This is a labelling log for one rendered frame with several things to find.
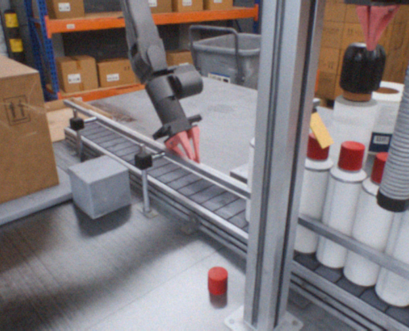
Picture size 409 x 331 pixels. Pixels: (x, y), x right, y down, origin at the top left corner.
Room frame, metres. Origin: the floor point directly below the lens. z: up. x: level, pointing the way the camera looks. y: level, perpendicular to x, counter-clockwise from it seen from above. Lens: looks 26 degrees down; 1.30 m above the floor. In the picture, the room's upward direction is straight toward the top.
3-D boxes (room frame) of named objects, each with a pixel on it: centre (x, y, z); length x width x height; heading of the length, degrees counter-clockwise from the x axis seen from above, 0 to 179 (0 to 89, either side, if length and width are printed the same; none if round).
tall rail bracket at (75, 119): (0.96, 0.31, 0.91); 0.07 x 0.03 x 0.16; 133
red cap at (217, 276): (0.49, -0.02, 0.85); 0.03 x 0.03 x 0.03
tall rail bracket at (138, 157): (0.73, 0.11, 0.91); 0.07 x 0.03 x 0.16; 133
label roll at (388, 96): (1.01, -0.48, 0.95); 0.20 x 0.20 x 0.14
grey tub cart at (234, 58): (3.37, -0.31, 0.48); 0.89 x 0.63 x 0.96; 144
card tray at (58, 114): (1.28, 0.51, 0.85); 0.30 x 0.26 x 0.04; 43
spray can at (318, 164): (0.53, -0.17, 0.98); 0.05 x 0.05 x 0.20
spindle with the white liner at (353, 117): (0.79, -0.32, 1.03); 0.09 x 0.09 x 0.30
